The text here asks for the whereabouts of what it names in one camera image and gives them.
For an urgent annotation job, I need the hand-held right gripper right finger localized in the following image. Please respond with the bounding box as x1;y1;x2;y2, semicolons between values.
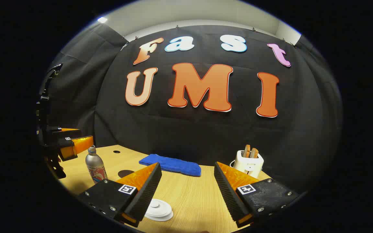
214;161;300;228

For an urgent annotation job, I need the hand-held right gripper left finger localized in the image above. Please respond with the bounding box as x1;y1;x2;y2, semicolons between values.
77;162;163;228

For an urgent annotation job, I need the silver water bottle printed label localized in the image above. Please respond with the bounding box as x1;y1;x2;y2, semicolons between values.
85;145;108;184

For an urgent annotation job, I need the white saucer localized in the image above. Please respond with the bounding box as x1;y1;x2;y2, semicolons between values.
144;209;174;222

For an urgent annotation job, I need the white toaster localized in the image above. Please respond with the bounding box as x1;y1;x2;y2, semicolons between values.
233;150;265;179

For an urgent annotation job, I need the blue towel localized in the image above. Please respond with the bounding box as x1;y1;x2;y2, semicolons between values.
139;154;202;177

